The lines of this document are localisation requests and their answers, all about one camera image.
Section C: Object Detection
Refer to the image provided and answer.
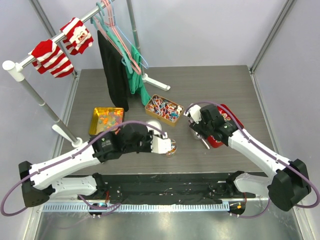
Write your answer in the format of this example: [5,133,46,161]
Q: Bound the metal scoop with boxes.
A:
[190,129,210,150]

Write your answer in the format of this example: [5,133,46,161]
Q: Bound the red tin of swirl lollipops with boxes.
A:
[207,104,244,148]

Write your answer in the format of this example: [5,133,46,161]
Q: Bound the white jar lid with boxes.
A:
[146,120,162,131]

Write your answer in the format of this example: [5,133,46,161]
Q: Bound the clear plastic jar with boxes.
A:
[165,139,177,157]

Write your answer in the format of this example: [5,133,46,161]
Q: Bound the gold tin of gummy candies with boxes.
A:
[88,107,125,136]

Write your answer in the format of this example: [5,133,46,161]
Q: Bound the gold tin of ball lollipops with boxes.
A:
[144,94,184,127]

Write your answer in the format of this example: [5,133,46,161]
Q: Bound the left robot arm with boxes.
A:
[18,121,162,208]

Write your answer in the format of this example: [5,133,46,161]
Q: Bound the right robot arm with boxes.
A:
[184,102,312,212]

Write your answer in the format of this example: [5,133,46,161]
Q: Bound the green cloth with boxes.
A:
[109,32,152,106]

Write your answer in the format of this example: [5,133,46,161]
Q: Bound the blue hanger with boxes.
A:
[111,0,143,55]

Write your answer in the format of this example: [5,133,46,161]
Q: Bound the black cloth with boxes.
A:
[97,30,130,112]

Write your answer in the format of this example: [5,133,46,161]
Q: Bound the pink hanger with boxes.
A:
[92,0,142,75]

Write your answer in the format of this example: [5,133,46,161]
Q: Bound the santa striped sock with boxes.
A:
[60,17,94,56]

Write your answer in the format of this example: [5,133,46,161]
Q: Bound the red white striped sock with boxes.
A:
[28,39,74,78]

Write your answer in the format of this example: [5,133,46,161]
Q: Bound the teal hanger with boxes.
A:
[90,1,136,75]

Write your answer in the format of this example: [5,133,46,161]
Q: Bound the clothes rack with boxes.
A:
[2,0,171,148]

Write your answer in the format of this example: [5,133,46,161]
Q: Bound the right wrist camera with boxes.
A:
[183,104,202,124]

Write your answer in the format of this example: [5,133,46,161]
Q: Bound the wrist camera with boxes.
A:
[183,104,202,124]
[151,132,172,154]

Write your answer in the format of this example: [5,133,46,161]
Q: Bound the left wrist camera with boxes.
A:
[151,132,172,154]

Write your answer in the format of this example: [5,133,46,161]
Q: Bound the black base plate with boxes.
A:
[84,172,256,205]

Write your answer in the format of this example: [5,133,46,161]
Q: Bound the slotted cable duct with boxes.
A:
[42,201,230,213]

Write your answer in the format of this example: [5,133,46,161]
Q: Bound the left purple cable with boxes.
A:
[0,120,169,218]

